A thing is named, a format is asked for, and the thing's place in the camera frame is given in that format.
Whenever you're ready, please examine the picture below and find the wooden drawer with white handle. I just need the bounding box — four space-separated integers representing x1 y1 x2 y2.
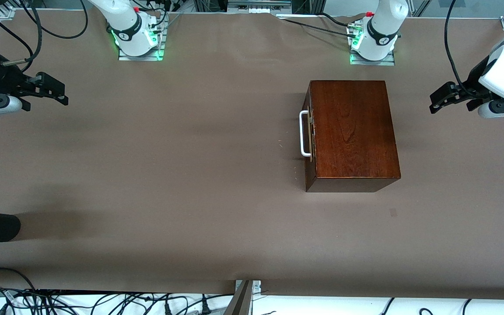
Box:
299 94 318 175

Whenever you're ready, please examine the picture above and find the dark brown wooden cabinet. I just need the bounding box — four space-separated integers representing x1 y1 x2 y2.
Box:
304 80 402 193

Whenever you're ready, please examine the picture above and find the brown paper table cover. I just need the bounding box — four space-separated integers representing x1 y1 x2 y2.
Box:
0 10 504 301

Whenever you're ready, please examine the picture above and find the grey socket strip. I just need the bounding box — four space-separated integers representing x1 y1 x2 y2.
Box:
227 0 293 14

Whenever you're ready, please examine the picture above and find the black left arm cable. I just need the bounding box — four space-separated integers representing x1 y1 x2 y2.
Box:
444 0 482 99

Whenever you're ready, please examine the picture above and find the looped black cable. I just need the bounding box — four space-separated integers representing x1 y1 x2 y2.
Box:
37 0 90 39

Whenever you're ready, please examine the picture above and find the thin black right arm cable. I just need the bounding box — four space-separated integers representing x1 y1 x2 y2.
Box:
0 5 34 55

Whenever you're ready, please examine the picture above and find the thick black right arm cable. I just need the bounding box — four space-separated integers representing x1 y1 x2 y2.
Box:
2 0 42 73

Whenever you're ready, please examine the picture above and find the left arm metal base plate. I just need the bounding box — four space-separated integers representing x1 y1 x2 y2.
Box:
350 49 396 66

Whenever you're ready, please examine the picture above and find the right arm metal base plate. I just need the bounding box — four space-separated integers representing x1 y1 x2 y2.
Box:
118 12 166 61

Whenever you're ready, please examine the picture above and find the short curved black cable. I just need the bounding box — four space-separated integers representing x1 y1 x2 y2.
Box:
320 12 350 27

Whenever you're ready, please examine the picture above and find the long thin black cable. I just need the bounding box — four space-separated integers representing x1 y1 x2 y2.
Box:
278 17 357 32

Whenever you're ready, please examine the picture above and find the black frame post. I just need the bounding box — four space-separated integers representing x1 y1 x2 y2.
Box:
291 0 326 16

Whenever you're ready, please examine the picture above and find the silver metal bracket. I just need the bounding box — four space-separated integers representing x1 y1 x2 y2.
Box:
234 280 262 296

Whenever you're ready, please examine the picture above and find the dark metal post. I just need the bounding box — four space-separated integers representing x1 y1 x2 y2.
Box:
223 280 254 315

